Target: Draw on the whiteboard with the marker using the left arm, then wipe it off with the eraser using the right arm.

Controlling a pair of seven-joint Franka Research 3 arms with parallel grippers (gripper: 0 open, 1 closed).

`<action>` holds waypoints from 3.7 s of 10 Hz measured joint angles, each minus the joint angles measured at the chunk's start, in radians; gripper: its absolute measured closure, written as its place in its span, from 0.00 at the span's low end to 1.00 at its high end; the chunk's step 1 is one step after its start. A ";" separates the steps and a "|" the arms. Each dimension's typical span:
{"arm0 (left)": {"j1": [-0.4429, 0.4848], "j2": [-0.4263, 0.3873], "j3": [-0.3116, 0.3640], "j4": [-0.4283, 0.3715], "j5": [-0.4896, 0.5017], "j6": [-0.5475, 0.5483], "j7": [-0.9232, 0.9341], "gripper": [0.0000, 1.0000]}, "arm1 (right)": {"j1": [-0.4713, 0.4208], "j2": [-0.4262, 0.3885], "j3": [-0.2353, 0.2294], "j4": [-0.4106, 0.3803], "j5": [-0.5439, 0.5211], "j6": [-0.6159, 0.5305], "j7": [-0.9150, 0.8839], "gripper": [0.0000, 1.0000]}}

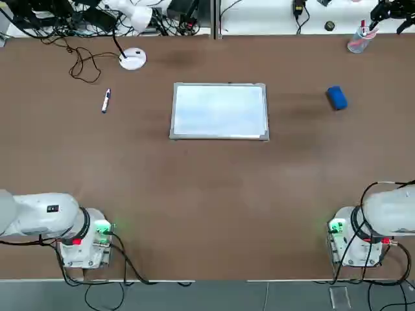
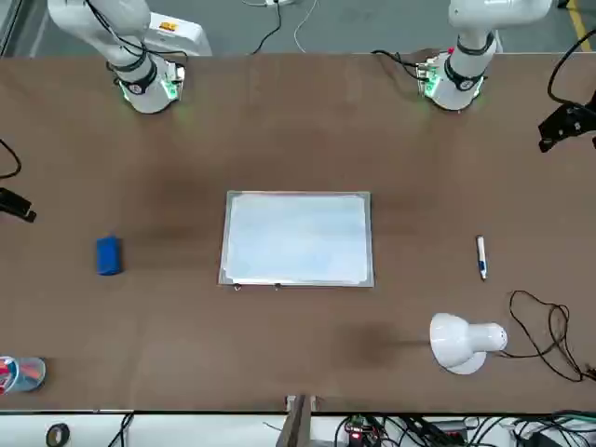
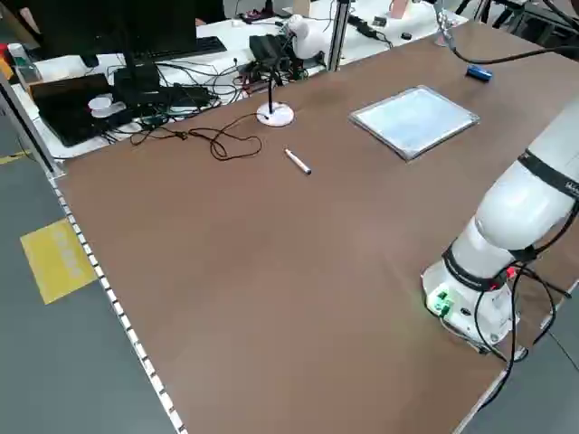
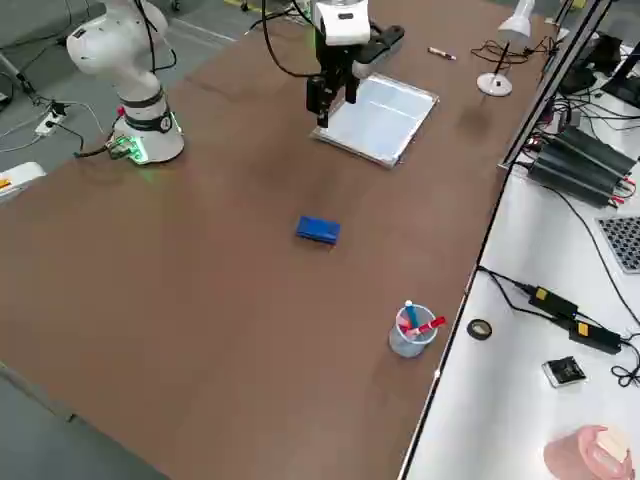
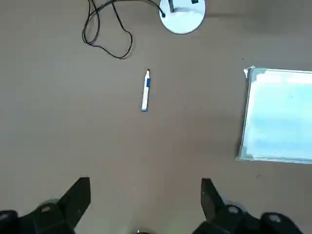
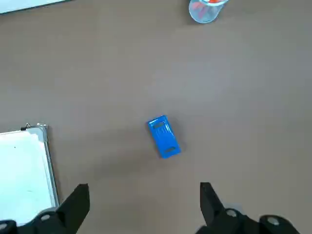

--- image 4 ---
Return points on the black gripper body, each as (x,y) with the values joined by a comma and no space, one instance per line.
(340,62)

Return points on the white and blue whiteboard marker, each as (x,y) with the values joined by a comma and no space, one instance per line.
(442,53)

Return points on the blue whiteboard eraser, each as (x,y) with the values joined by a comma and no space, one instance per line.
(317,229)

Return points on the silver framed whiteboard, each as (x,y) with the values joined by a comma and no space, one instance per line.
(385,120)

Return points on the blue marker white cap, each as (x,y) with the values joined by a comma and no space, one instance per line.
(412,315)

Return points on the pink marker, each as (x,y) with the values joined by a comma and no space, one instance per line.
(411,331)

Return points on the red marker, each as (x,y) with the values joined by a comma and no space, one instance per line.
(432,326)

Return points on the white desk lamp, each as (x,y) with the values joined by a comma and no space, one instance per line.
(495,85)

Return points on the small red-lit circuit board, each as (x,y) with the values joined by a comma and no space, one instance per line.
(534,143)

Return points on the black finned power supply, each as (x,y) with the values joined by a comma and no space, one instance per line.
(570,172)
(600,147)

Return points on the clear plastic pen cup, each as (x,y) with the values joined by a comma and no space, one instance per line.
(407,345)

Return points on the black tape roll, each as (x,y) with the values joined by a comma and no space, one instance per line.
(469,330)

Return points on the white floor power strip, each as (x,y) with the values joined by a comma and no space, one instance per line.
(49,126)

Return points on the black power adapter yellow label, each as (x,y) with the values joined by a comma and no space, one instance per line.
(555,301)
(597,337)

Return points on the white cart orange label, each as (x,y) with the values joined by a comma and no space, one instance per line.
(22,180)

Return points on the perforated grid plate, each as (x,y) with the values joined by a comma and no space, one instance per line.
(622,245)

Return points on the small black circuit module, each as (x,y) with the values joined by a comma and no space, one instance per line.
(565,372)

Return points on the pink tissue roll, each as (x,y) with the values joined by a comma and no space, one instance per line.
(570,455)

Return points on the aluminium frame rail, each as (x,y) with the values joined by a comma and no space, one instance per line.
(540,102)

